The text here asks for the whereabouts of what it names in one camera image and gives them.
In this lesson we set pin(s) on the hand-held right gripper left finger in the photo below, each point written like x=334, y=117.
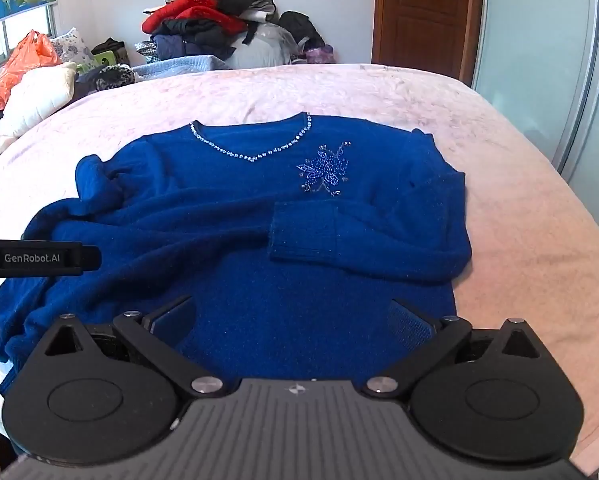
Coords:
x=172, y=321

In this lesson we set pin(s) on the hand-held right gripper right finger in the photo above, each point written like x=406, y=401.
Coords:
x=410, y=326

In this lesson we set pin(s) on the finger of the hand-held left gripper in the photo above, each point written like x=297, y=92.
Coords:
x=91, y=258

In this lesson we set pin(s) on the blue beaded knit sweater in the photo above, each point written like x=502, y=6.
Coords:
x=259, y=220

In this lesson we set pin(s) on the pile of mixed clothes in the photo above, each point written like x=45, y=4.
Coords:
x=194, y=15

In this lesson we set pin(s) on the white quilted pillow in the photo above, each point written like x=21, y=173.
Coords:
x=34, y=97

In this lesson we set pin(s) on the pink bed blanket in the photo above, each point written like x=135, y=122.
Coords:
x=504, y=185

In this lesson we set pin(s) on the dark patterned cloth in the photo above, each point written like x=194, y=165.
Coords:
x=106, y=80

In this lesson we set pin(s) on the orange plastic bag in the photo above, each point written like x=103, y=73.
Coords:
x=21, y=65

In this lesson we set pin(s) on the green plastic object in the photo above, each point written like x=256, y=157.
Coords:
x=104, y=60

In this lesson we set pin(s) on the floral pillow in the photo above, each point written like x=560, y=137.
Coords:
x=74, y=47

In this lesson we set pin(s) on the light blue knit blanket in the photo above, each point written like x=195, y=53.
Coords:
x=179, y=65

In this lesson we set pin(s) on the window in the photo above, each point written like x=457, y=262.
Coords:
x=1, y=40

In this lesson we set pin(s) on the translucent plastic bag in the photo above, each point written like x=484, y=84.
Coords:
x=264, y=46

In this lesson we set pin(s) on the purple bag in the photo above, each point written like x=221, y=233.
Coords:
x=321, y=53

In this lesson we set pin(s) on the frosted glass sliding wardrobe door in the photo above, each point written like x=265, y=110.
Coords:
x=539, y=50

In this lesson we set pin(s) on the brown wooden door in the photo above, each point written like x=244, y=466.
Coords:
x=424, y=15

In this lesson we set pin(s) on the black bag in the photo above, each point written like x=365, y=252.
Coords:
x=302, y=27

